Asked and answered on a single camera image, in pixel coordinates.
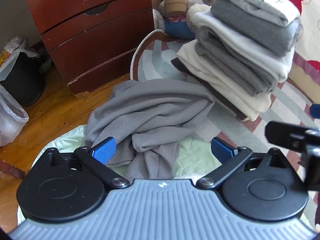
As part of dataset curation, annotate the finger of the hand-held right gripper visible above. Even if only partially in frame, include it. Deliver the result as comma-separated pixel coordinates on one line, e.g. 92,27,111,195
265,121,320,153
309,103,320,118

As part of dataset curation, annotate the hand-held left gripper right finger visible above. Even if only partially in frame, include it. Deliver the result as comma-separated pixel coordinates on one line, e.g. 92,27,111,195
196,137,288,189

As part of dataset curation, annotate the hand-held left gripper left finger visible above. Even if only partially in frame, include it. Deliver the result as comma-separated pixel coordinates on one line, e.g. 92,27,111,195
44,137,131,189

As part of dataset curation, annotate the grey knit garment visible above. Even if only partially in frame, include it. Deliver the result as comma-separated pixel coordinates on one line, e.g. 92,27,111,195
81,79,216,182

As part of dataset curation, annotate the stack of folded clothes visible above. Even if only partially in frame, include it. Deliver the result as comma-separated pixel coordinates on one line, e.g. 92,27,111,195
171,0,303,123

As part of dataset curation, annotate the light green quilted mat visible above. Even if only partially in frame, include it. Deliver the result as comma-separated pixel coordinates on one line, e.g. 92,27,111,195
16,126,223,227

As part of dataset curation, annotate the cream printed blanket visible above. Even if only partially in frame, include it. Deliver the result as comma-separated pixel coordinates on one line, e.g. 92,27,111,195
261,0,320,73

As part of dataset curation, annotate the dark wooden furniture leg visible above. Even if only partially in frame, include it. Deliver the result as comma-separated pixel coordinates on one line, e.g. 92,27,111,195
0,158,27,179

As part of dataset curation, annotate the white plastic bag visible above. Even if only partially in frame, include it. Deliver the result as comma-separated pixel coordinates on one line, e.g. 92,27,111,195
0,83,30,147

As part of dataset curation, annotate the striped printed rug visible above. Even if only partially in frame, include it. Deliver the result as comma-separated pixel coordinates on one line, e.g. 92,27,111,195
130,33,320,232

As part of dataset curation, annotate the black trash bin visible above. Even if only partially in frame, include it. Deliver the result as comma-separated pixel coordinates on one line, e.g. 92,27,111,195
0,52,47,107

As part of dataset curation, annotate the reddish wooden dresser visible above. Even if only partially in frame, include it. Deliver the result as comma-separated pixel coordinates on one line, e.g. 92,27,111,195
20,0,156,98

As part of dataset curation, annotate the clear plastic bin liner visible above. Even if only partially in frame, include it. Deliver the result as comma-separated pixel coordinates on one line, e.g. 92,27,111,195
0,36,38,81

